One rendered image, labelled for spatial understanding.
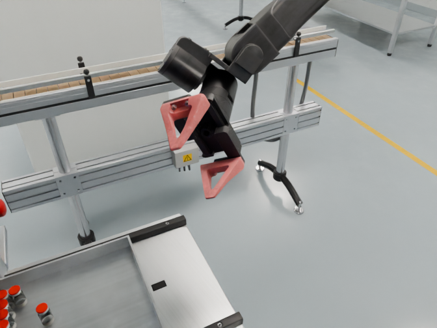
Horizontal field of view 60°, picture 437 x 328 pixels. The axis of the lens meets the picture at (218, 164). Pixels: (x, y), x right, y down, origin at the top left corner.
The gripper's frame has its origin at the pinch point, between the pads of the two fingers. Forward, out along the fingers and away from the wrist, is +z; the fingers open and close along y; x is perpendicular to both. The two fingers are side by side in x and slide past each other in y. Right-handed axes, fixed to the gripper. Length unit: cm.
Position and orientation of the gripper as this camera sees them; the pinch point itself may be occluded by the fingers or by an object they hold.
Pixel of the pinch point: (195, 170)
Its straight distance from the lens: 49.3
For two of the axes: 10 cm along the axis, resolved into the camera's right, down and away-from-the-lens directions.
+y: 4.3, 6.7, 6.1
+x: -8.9, 1.8, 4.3
